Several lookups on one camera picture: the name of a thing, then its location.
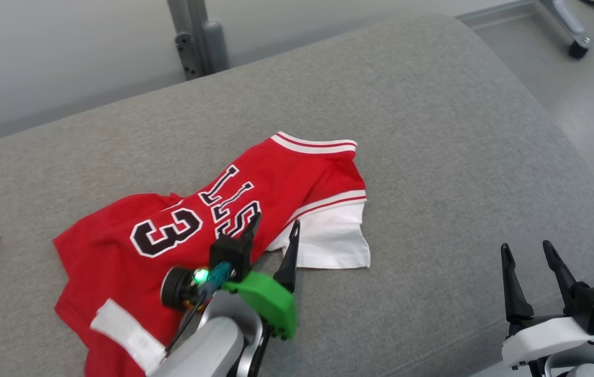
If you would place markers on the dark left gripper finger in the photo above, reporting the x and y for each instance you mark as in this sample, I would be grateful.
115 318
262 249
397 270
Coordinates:
290 267
253 228

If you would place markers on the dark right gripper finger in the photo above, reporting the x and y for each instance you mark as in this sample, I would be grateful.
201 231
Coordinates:
514 298
561 277

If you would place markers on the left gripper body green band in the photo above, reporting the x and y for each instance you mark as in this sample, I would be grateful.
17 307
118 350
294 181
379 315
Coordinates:
270 303

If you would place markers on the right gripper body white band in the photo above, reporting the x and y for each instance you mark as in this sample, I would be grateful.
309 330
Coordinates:
542 340

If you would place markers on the red basketball jersey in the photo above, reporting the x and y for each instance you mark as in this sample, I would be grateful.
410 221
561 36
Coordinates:
286 173

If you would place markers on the grey wheeled metal stand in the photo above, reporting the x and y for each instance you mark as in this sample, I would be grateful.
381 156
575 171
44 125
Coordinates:
569 23

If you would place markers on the grey metal partition post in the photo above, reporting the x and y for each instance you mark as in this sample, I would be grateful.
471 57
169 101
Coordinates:
197 31

